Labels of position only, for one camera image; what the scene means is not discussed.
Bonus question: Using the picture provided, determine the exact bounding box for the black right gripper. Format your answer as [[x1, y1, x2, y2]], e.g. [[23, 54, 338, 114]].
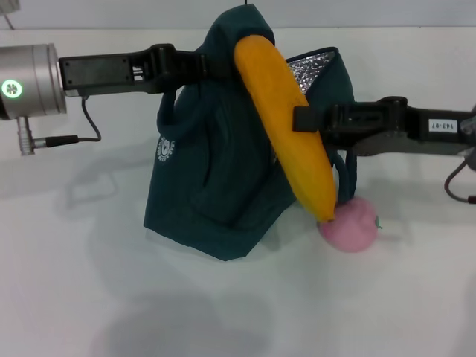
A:
[[292, 96, 476, 157]]

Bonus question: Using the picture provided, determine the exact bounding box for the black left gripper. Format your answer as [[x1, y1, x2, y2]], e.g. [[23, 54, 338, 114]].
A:
[[58, 43, 242, 97]]

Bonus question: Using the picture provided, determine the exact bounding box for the yellow toy banana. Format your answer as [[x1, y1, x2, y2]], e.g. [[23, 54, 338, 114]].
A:
[[233, 35, 338, 224]]

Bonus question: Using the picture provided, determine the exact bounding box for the dark teal insulated lunch bag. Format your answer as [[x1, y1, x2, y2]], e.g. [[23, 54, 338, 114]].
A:
[[143, 3, 360, 263]]

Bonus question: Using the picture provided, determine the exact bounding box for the right arm cable with plug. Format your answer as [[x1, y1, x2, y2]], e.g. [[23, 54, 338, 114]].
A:
[[444, 154, 476, 205]]

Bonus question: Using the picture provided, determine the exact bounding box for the pink toy peach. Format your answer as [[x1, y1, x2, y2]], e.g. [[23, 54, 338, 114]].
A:
[[318, 196, 383, 254]]

